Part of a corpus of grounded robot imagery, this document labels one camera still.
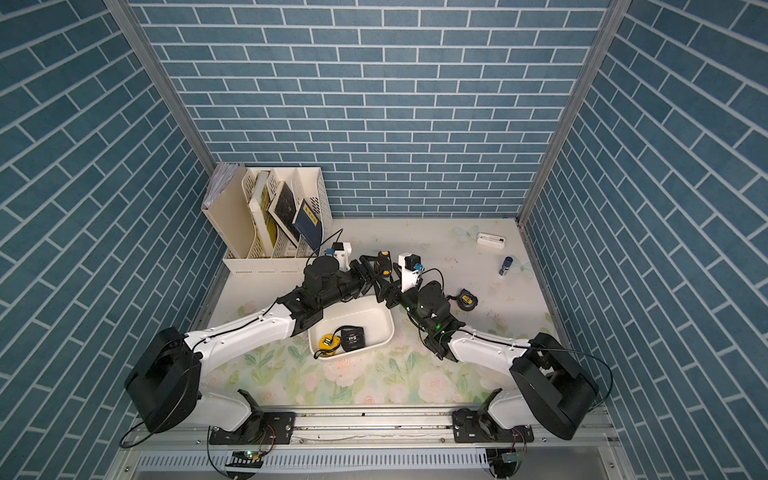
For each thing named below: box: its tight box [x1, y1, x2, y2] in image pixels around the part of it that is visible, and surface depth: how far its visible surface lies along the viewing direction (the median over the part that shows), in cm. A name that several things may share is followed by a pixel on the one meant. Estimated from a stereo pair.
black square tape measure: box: [340, 325, 365, 352], surface depth 87 cm
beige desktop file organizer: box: [202, 165, 334, 275], surface depth 101 cm
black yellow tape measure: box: [378, 250, 392, 277], surface depth 78 cm
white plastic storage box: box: [308, 295, 395, 358], surface depth 91 cm
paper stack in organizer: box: [202, 162, 239, 210], surface depth 91 cm
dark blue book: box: [292, 199, 323, 252], surface depth 106 cm
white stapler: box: [476, 233, 506, 249], surface depth 114 cm
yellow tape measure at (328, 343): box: [318, 334, 341, 356], surface depth 88 cm
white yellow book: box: [249, 171, 278, 255], surface depth 96 cm
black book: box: [267, 181, 300, 248], surface depth 101 cm
